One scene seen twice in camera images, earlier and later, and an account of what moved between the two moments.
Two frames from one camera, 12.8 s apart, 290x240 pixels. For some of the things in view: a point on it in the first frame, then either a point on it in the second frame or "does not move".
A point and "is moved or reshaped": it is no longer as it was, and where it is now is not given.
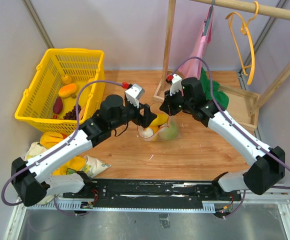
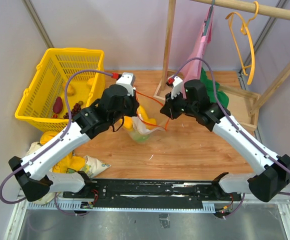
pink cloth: [193, 68] does not move
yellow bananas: [161, 119] is moved or reshaped
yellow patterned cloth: [90, 165] does not move
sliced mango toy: [48, 139] does not move
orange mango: [67, 90] → [128, 123]
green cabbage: [169, 133] → [139, 137]
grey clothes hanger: [207, 21] does not move
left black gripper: [145, 120] → [134, 103]
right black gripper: [167, 105] does not move
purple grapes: [72, 115] does not move
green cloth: [221, 98] does not move
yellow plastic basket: [50, 100] does not move
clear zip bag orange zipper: [165, 127] is moved or reshaped
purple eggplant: [58, 105] does not move
